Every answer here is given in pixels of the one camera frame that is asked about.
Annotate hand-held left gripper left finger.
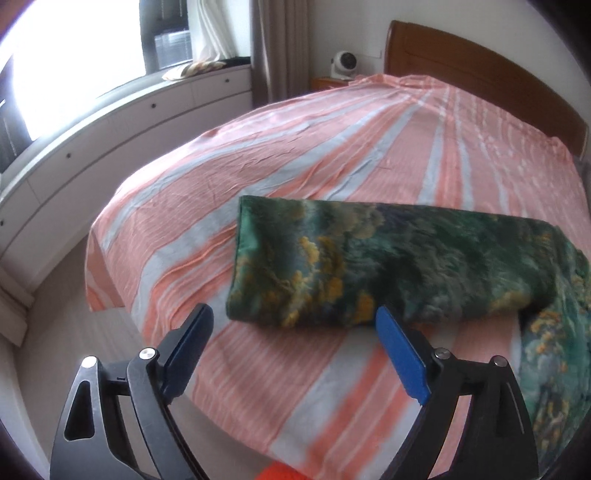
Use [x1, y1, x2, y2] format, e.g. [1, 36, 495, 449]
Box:
[48, 303, 215, 480]

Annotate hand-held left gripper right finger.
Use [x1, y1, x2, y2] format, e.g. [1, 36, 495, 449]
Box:
[375, 305, 541, 480]

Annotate green printed cloth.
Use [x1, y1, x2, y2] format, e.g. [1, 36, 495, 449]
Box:
[225, 195, 591, 472]

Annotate orange object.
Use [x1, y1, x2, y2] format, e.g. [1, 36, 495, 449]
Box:
[256, 464, 310, 480]

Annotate striped pink bed sheet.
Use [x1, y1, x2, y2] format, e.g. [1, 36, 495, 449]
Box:
[84, 73, 583, 476]

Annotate white window seat cabinet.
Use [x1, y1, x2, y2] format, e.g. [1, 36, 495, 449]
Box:
[0, 65, 254, 278]

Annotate wooden nightstand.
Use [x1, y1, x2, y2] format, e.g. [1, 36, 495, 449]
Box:
[311, 76, 356, 92]

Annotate striped cushion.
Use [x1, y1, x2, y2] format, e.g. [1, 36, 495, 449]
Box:
[163, 60, 227, 82]

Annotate small white fan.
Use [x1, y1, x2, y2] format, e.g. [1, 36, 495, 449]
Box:
[331, 50, 362, 81]

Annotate wooden headboard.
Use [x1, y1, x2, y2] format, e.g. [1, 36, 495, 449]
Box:
[384, 20, 591, 158]

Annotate beige curtain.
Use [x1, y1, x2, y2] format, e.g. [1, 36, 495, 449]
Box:
[252, 0, 317, 104]

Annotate white sheer curtain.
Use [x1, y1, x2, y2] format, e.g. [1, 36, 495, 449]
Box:
[191, 0, 254, 65]

